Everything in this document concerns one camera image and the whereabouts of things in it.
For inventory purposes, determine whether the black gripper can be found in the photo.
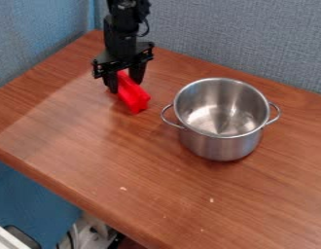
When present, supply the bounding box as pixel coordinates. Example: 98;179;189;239
91;16;154;93

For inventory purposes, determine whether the red plastic block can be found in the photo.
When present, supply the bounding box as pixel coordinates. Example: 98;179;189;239
117;70;150;114

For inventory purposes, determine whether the stainless steel pot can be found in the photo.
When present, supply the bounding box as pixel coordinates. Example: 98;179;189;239
160;78;281;161

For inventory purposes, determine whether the white equipment under table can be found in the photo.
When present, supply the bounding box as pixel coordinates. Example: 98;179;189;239
54;212;117;249

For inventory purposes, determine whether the grey box bottom left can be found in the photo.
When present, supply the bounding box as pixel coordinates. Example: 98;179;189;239
0;225;41;249

